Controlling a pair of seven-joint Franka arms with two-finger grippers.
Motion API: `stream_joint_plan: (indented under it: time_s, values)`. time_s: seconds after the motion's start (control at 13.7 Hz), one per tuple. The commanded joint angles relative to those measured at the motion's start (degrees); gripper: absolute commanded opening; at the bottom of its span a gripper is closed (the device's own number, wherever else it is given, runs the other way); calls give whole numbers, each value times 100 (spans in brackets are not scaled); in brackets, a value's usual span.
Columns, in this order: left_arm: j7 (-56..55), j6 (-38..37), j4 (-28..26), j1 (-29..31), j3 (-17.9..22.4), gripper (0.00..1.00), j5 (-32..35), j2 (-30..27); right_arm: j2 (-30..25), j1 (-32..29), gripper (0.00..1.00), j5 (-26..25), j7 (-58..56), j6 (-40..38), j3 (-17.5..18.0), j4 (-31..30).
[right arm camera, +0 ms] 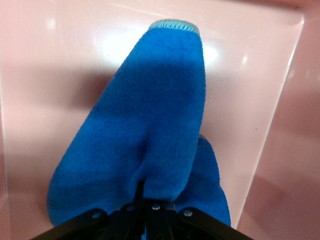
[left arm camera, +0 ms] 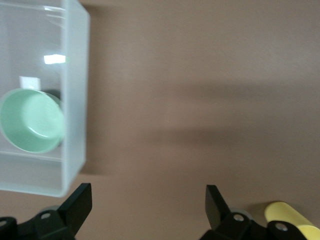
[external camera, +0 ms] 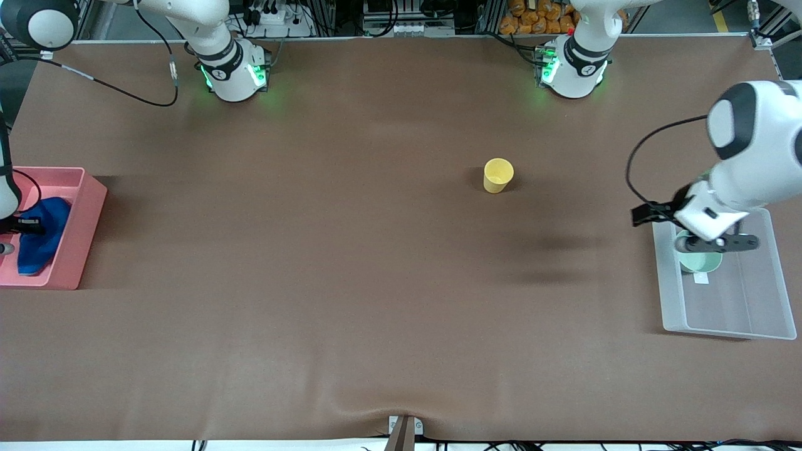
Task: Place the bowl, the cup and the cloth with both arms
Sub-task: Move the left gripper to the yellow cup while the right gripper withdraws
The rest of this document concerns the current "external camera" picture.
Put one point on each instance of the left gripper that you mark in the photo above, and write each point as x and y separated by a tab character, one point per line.
665	210

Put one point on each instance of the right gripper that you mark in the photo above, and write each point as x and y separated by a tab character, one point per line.
26	224

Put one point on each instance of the blue cloth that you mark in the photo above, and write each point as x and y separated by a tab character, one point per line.
37	257

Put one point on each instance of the mint green bowl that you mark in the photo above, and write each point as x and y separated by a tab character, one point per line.
698	262

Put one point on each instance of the yellow plastic cup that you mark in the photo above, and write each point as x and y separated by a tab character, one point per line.
498	176

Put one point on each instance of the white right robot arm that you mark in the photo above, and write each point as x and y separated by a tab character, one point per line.
229	69

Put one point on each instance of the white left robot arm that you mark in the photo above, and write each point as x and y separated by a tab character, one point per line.
761	125

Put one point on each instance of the pink plastic bin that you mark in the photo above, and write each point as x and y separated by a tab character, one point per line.
88	238

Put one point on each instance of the white paper label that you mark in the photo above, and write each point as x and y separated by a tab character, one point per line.
702	279

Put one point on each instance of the clear plastic bin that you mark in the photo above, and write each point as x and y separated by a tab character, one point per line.
752	300

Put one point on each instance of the brown table mat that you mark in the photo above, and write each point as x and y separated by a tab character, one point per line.
376	250

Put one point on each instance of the white power strip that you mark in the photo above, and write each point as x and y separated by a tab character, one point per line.
282	30

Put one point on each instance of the aluminium frame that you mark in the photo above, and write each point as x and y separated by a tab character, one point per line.
86	19
764	41

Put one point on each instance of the grey metal bracket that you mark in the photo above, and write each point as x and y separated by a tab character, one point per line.
418	427

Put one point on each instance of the brown camera pole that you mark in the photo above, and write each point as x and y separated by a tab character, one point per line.
401	438

